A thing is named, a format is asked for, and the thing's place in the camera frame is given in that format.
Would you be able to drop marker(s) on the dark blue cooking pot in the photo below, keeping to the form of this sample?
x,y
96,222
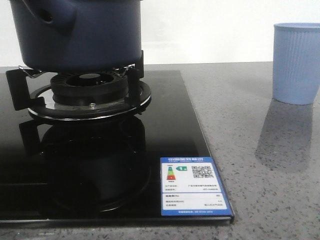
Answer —
x,y
78,35

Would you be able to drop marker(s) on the light blue ribbed cup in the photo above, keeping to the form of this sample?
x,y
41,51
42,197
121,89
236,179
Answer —
x,y
296,62

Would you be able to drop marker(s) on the blue energy label sticker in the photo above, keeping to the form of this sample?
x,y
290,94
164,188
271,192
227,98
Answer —
x,y
191,186

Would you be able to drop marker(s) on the black glass gas stove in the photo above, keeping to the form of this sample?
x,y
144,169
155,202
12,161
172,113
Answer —
x,y
96,173

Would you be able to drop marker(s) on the black pot support grate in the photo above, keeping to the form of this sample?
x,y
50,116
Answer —
x,y
40,103

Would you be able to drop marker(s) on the black gas burner head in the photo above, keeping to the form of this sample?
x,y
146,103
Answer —
x,y
82,89

